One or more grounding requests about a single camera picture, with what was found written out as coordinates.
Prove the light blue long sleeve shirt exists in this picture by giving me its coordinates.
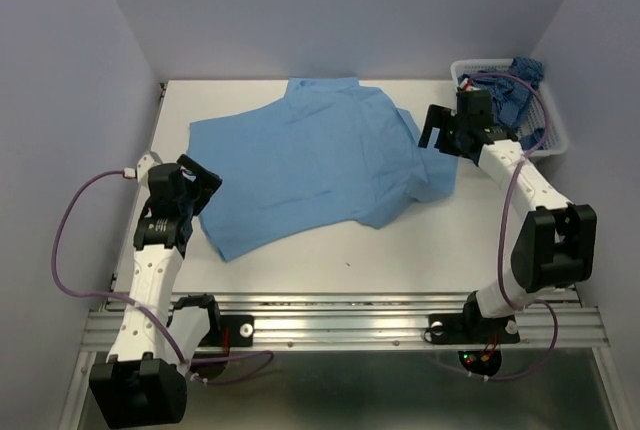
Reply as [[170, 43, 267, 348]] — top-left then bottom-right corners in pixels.
[[188, 78, 457, 262]]

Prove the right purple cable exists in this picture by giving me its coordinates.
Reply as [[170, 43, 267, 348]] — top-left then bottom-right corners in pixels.
[[432, 72, 560, 384]]

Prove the aluminium mounting rail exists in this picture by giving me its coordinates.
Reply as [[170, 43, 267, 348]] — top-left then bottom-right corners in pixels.
[[79, 291, 612, 354]]

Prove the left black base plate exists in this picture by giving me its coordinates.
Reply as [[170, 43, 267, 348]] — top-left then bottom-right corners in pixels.
[[199, 314, 255, 349]]

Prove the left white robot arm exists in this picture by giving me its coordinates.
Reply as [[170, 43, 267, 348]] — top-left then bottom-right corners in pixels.
[[89, 152, 223, 429]]

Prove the white plastic basket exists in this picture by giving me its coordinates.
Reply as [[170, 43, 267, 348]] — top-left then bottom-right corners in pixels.
[[450, 58, 569, 160]]

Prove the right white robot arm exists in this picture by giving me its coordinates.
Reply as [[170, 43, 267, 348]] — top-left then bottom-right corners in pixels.
[[419, 90, 597, 345]]

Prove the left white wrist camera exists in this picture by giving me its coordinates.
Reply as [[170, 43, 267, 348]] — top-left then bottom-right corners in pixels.
[[122, 151, 162, 187]]

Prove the dark blue patterned shirt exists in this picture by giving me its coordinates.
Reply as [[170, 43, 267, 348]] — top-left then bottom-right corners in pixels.
[[457, 57, 549, 150]]

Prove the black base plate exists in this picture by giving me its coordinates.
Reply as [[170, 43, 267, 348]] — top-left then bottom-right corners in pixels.
[[199, 314, 255, 349], [426, 313, 520, 345]]

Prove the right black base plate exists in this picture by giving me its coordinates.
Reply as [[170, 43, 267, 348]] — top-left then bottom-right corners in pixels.
[[426, 313, 520, 345]]

